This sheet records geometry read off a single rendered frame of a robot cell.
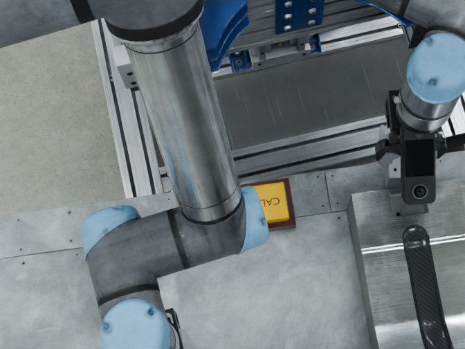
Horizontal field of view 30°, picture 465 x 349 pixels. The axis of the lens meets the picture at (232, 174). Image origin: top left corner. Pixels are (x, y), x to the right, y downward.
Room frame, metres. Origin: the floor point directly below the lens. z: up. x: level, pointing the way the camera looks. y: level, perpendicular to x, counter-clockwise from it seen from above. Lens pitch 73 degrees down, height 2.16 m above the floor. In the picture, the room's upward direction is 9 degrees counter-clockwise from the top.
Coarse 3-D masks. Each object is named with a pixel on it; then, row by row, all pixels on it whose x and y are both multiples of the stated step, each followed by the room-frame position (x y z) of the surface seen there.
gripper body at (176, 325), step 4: (172, 308) 0.19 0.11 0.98; (168, 312) 0.18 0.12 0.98; (172, 312) 0.18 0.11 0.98; (172, 316) 0.18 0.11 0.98; (176, 316) 0.18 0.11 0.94; (168, 320) 0.18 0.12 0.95; (176, 320) 0.18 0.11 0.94; (172, 324) 0.17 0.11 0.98; (176, 324) 0.17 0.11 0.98; (176, 328) 0.16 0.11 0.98; (180, 336) 0.15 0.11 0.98; (180, 340) 0.14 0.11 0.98; (180, 344) 0.14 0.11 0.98; (180, 348) 0.13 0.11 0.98
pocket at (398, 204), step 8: (392, 192) 0.33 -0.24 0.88; (400, 192) 0.32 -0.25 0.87; (392, 200) 0.32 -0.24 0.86; (400, 200) 0.31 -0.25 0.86; (392, 208) 0.30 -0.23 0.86; (400, 208) 0.30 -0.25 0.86; (408, 208) 0.30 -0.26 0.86; (416, 208) 0.30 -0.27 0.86; (424, 208) 0.30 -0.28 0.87; (400, 216) 0.29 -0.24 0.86
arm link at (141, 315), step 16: (112, 304) 0.17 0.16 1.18; (128, 304) 0.17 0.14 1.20; (144, 304) 0.16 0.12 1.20; (160, 304) 0.17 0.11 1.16; (112, 320) 0.15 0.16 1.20; (128, 320) 0.15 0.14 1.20; (144, 320) 0.15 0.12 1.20; (160, 320) 0.14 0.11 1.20; (112, 336) 0.13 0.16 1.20; (128, 336) 0.13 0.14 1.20; (144, 336) 0.13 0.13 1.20; (160, 336) 0.13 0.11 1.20
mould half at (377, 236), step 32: (384, 192) 0.32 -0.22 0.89; (448, 192) 0.31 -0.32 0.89; (352, 224) 0.29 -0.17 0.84; (384, 224) 0.28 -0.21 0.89; (416, 224) 0.27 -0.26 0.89; (448, 224) 0.26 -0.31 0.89; (384, 256) 0.23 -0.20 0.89; (448, 256) 0.21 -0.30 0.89; (384, 288) 0.18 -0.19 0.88; (448, 288) 0.17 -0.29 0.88; (384, 320) 0.14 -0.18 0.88; (416, 320) 0.13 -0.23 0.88; (448, 320) 0.12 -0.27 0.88
